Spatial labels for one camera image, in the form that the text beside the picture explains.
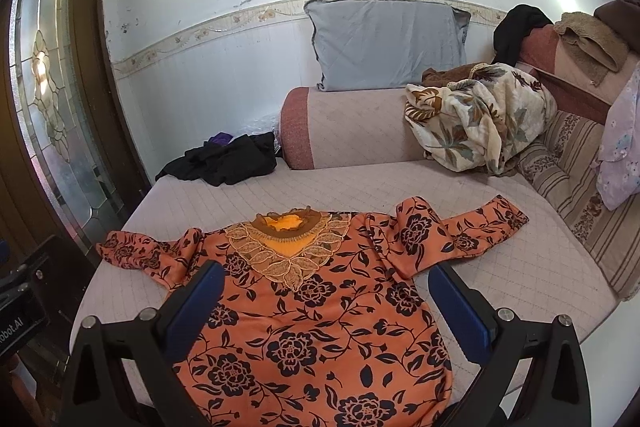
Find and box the stained glass wooden door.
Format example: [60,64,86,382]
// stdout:
[1,0,149,263]

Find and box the black clothes pile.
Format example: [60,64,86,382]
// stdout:
[155,132,277,186]

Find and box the black garment on backrest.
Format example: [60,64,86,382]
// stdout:
[492,4,551,66]

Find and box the orange black floral blouse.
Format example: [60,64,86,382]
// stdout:
[98,196,527,426]

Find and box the pink sofa armrest bolster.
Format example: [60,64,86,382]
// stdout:
[280,87,424,170]

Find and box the tan towel on backrest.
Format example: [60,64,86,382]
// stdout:
[553,12,629,87]

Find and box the lilac floral cloth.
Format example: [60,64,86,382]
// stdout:
[596,65,640,211]

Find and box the striped brown cushion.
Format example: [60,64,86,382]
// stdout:
[518,110,640,300]

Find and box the grey blue pillow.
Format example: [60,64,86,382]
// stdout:
[304,0,471,92]

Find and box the cream floral blanket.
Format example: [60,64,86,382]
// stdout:
[404,63,558,176]

